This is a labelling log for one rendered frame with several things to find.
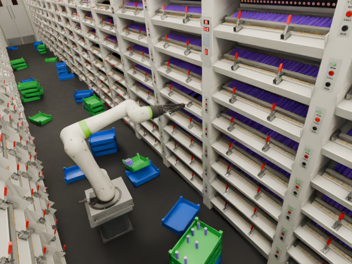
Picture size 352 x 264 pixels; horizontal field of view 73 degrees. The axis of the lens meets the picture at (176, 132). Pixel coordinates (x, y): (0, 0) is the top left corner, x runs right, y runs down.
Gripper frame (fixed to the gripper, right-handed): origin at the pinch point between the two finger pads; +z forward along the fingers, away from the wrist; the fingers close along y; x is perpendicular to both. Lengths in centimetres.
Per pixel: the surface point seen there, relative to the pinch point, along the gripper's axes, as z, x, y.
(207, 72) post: 1.9, 30.5, 23.5
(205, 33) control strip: -2, 53, 22
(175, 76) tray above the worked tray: 5.3, 17.4, -15.5
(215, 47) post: 2, 46, 27
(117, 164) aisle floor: -23, -99, -83
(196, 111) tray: 8.1, -2.1, 9.7
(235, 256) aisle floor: 8, -95, 70
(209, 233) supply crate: -14, -65, 61
